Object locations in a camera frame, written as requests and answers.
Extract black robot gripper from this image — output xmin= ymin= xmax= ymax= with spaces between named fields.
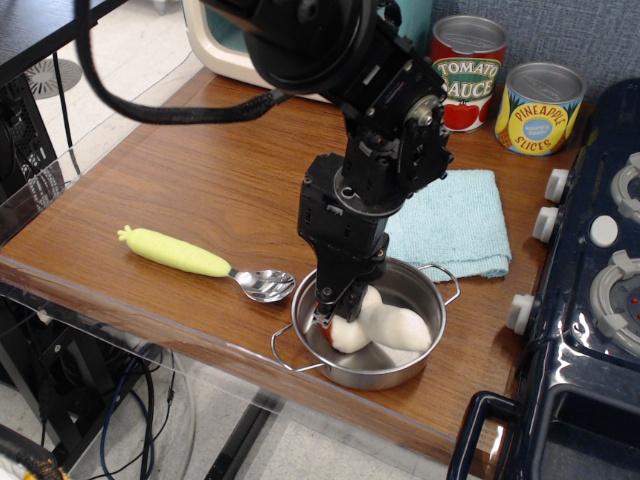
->
xmin=297 ymin=154 xmax=389 ymax=328

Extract plush brown white mushroom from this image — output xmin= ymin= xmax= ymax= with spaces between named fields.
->
xmin=319 ymin=286 xmax=432 ymax=354

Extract stainless steel pot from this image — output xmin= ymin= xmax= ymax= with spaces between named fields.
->
xmin=271 ymin=259 xmax=460 ymax=390

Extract light blue folded towel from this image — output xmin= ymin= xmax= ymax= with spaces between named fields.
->
xmin=386 ymin=170 xmax=512 ymax=278

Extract dark blue toy stove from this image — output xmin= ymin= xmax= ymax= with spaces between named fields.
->
xmin=448 ymin=79 xmax=639 ymax=479

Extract pineapple slices can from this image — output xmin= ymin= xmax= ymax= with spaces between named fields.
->
xmin=494 ymin=62 xmax=587 ymax=157

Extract tomato sauce can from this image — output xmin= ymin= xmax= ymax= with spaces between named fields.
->
xmin=430 ymin=15 xmax=508 ymax=132

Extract clear acrylic table guard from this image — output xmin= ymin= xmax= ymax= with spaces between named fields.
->
xmin=0 ymin=47 xmax=286 ymax=416

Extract toy microwave teal cream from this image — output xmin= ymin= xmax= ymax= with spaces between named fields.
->
xmin=187 ymin=1 xmax=442 ymax=110

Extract yellow plush toy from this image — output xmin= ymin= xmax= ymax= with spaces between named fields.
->
xmin=1 ymin=425 xmax=69 ymax=480

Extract black desk at left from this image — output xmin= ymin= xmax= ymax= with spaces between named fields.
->
xmin=0 ymin=0 xmax=129 ymax=201

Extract spoon with green handle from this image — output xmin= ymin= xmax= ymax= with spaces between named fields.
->
xmin=117 ymin=225 xmax=296 ymax=303

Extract black floor cable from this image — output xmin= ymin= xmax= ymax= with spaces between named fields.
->
xmin=88 ymin=349 xmax=177 ymax=480

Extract blue floor cable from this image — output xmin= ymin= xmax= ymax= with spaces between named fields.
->
xmin=98 ymin=355 xmax=156 ymax=480

